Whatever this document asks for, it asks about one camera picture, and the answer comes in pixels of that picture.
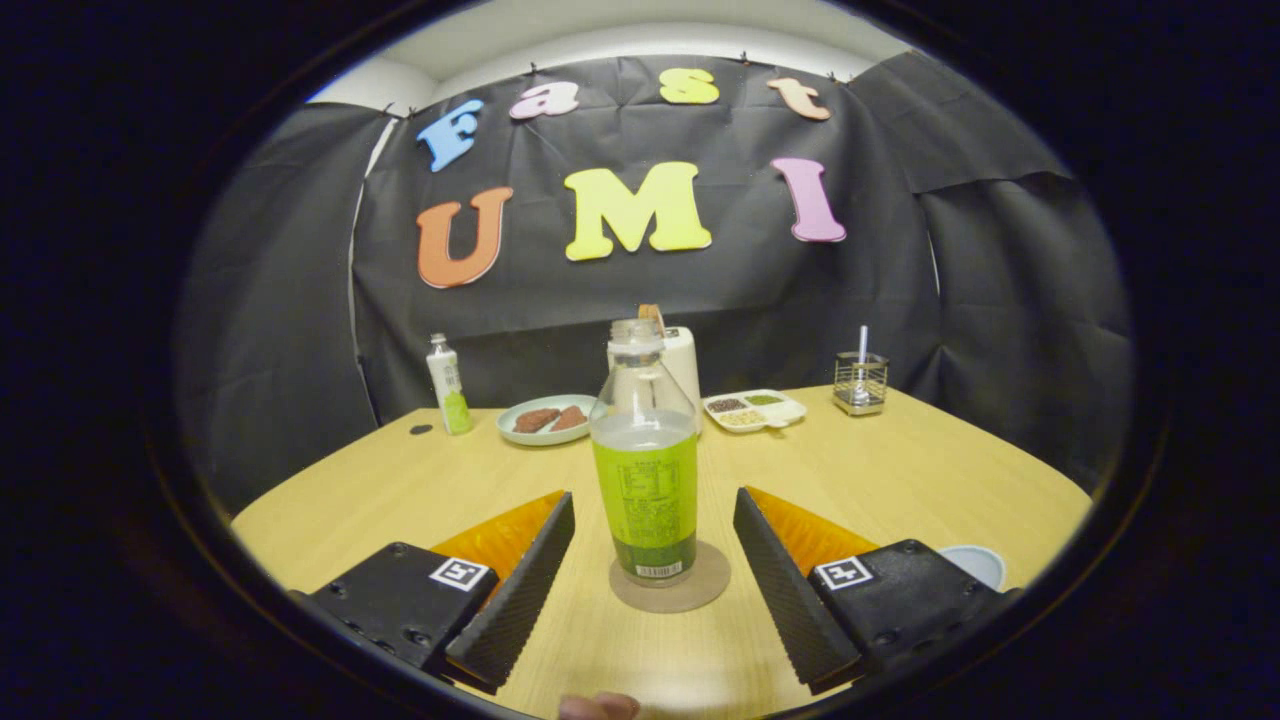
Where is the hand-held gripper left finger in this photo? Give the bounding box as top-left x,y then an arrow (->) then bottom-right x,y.
290,490 -> 577,696

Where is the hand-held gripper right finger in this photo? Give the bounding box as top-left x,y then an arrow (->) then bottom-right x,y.
733,486 -> 1021,696

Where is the round brown coaster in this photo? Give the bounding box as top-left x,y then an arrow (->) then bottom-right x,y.
608,540 -> 732,614

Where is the green juice bottle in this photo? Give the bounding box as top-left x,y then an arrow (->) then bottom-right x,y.
588,318 -> 700,588

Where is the white cup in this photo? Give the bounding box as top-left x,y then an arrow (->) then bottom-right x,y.
935,544 -> 1007,593

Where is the small white green bottle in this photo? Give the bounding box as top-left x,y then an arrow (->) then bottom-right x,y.
426,333 -> 475,437

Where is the wooden table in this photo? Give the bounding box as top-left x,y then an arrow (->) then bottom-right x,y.
230,385 -> 1096,720

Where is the pale green plate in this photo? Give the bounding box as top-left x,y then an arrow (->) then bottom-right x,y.
496,394 -> 599,447

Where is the white divided tray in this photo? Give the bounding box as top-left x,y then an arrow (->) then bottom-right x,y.
702,388 -> 809,433

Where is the white toaster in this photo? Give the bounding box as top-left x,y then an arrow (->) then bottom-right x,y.
607,326 -> 703,436

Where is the black backdrop cloth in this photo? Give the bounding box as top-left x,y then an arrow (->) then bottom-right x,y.
175,50 -> 1136,516

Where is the wire mesh holder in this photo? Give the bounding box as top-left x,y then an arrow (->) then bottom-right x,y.
833,351 -> 890,417

